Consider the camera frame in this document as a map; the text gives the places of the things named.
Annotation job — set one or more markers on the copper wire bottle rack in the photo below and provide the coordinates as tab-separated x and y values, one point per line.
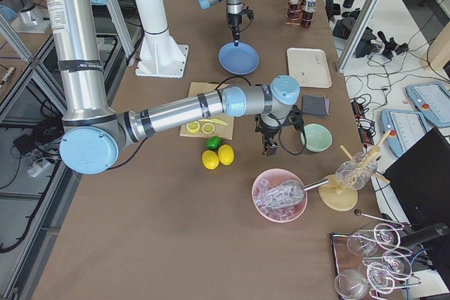
300	12

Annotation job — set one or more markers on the blue teach pendant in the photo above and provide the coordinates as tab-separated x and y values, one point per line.
408	127
432	100

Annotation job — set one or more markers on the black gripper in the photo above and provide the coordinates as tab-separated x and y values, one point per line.
269	133
234	21

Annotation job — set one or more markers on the lemon slice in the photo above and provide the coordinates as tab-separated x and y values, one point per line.
193	127
208	128

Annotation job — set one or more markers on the cream plastic tray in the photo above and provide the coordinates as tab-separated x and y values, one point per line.
309	67

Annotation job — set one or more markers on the wooden mug tree stand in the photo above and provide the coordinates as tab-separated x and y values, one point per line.
339	197

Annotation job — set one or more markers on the dark drink bottle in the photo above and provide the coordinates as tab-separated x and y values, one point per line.
308	13
293	11

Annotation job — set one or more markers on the pink bowl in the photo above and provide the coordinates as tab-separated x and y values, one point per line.
277	176

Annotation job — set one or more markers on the green lime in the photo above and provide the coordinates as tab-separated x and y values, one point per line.
213	143

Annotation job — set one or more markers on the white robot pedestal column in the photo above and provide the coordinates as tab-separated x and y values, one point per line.
160	54

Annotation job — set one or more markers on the clear glass mug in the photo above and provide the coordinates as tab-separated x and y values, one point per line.
357	172

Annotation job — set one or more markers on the clear ice cubes pile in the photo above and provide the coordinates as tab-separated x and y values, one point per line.
264	198

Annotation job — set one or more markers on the metal ice scoop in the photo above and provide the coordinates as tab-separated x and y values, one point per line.
291	193

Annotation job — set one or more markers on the black monitor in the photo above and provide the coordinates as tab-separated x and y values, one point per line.
420	180

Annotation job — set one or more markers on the mint green bowl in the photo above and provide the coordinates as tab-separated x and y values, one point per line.
316	137

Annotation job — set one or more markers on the grey folded cloth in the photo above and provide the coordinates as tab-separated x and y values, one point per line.
315	105

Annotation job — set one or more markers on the aluminium frame post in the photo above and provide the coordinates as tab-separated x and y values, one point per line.
356	34

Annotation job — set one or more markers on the wooden cutting board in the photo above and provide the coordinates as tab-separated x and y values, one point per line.
222	131

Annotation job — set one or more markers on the yellow plastic knife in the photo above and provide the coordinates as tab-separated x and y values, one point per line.
214	121

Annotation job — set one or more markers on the yellow lemon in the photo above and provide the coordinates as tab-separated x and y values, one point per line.
226	154
210	159

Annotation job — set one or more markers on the wine glass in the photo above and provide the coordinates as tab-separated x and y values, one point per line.
362	243
396	265
386	236
351	284

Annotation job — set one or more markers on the blue plate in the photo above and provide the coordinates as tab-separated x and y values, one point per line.
239	60

